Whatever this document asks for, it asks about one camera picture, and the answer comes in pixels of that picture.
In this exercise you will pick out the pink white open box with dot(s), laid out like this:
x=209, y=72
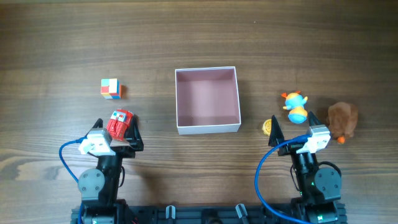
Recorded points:
x=207, y=100

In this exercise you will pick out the orange blue duck toy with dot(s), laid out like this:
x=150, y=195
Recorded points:
x=294, y=103

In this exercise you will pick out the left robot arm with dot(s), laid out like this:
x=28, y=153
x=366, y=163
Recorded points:
x=99, y=186

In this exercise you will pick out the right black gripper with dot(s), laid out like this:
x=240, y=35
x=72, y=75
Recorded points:
x=294, y=149

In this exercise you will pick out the brown plush toy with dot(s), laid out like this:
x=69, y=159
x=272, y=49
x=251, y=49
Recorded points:
x=342, y=120

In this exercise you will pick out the yellow round toy wheel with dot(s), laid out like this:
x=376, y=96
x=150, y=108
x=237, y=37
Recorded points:
x=267, y=127

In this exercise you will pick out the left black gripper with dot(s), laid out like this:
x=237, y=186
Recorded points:
x=134, y=142

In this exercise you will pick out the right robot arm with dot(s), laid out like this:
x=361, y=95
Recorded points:
x=319, y=183

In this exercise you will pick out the multicolour puzzle cube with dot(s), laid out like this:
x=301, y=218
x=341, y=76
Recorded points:
x=111, y=88

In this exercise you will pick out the red toy car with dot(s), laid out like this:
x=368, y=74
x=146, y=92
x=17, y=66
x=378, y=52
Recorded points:
x=119, y=123

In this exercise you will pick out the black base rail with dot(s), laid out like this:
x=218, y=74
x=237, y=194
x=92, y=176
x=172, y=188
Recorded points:
x=181, y=215

